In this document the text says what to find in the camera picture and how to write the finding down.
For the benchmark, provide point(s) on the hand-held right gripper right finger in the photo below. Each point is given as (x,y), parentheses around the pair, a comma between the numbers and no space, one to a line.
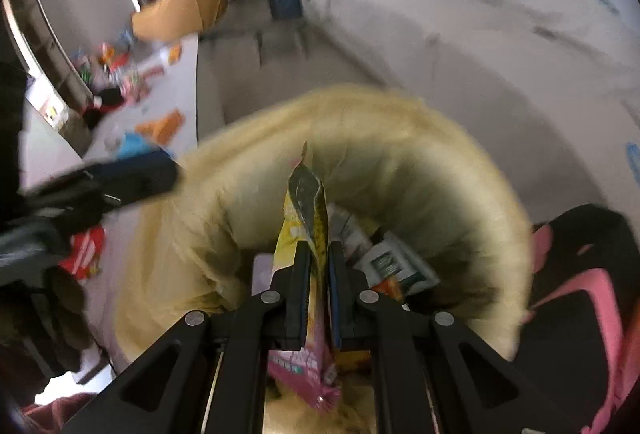
(335,304)

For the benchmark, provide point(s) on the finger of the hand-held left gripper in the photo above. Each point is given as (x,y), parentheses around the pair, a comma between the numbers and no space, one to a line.
(130,179)

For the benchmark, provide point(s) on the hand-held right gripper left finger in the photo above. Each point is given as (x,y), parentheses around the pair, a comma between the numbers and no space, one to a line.
(299,304)

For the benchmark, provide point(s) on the orange plastic bag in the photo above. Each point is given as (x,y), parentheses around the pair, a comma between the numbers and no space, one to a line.
(390,291)

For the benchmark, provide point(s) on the green white snack bag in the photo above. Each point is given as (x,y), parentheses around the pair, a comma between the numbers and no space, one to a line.
(395,264)

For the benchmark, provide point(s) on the white barcode wrapper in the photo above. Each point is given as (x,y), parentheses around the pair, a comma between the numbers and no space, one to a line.
(350,229)

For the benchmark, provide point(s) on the yellow pink chips packet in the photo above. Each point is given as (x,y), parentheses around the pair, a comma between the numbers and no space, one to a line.
(305,214)

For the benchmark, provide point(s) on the bin with yellowish plastic bag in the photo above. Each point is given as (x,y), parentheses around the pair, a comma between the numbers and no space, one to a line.
(450,174)

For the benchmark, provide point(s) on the blue toy scoop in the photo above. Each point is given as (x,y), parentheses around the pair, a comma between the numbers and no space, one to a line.
(135,145)

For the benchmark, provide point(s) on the orange toy rake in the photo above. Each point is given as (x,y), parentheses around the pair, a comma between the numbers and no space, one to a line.
(162,127)

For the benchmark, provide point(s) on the small orange toy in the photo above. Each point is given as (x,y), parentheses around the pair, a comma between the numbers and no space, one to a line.
(174,54)

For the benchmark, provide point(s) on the person's maroon clothing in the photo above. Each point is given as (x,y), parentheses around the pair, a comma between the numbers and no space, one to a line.
(55,414)

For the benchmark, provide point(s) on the grey sofa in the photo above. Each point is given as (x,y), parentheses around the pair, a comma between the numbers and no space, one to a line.
(475,64)

